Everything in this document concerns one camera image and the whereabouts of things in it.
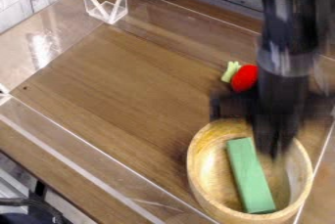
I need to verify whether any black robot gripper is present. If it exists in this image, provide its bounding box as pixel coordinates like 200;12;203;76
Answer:
208;70;316;157

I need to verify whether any green rectangular block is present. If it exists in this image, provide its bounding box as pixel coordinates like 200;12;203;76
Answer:
226;138;275;214

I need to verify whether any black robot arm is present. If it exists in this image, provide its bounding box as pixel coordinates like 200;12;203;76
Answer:
208;0;335;157

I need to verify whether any brown wooden bowl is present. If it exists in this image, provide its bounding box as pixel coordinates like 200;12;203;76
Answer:
187;118;312;224

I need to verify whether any red plush strawberry toy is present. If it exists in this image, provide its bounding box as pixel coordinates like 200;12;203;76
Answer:
220;62;257;93

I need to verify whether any clear acrylic table barrier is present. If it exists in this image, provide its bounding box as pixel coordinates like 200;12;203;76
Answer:
0;0;333;224

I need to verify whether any black clamp under table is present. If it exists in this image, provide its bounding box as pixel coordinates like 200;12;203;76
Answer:
28;181;53;224

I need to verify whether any clear acrylic corner bracket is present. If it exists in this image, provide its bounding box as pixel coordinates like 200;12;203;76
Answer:
82;0;128;24

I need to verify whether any black cable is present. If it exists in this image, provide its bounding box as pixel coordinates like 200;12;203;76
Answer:
0;197;62;224

